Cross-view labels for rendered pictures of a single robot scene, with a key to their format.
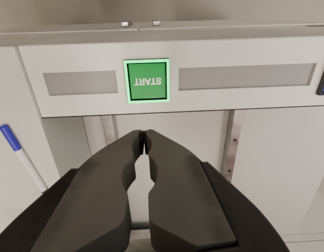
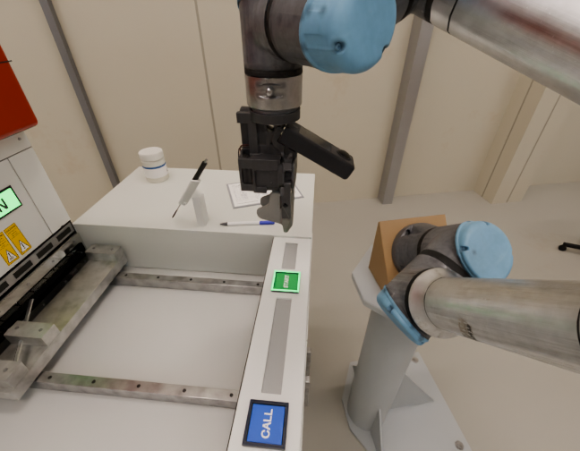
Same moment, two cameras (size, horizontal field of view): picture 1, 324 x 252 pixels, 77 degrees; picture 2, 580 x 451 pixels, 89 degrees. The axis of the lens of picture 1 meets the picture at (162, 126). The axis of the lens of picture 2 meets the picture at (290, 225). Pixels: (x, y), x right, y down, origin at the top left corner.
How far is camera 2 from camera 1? 46 cm
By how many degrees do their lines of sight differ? 58
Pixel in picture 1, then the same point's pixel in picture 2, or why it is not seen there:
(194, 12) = not seen: outside the picture
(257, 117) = (196, 435)
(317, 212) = not seen: outside the picture
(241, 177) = (101, 420)
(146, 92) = (279, 279)
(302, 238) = not seen: outside the picture
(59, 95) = (285, 245)
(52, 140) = (257, 238)
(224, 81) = (277, 326)
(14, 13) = (317, 310)
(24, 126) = (271, 229)
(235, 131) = (196, 390)
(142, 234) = (105, 283)
